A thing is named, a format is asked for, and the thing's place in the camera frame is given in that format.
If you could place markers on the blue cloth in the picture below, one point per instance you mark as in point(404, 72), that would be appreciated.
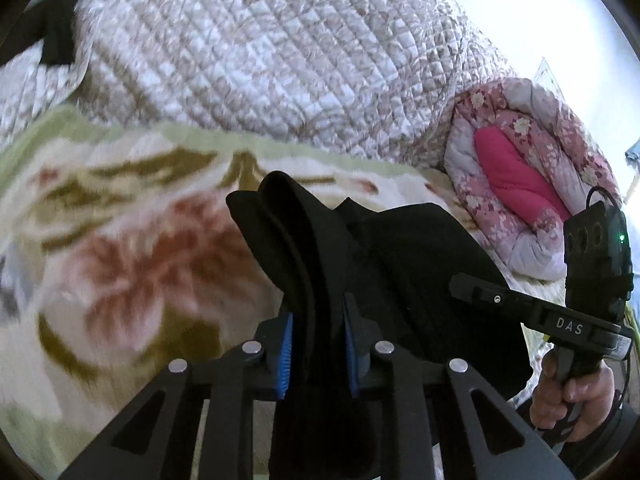
point(635, 152)

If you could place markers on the pink floral comforter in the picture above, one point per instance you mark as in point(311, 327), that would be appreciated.
point(505, 125)

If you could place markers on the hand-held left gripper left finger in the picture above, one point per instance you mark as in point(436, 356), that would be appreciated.
point(285, 360)

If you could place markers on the person's right hand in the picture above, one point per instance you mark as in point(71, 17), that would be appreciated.
point(580, 402)

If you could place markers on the black pants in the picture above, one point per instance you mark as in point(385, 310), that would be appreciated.
point(400, 260)

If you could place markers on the black garment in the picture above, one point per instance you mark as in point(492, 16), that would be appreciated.
point(57, 30)

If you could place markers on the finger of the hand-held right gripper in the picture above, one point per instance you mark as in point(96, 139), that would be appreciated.
point(492, 299)

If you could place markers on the floral fleece blanket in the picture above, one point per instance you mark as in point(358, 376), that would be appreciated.
point(125, 240)

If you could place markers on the white quilted bedspread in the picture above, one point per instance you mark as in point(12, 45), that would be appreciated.
point(250, 50)

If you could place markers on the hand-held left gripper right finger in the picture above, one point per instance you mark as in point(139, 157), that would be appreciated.
point(354, 365)

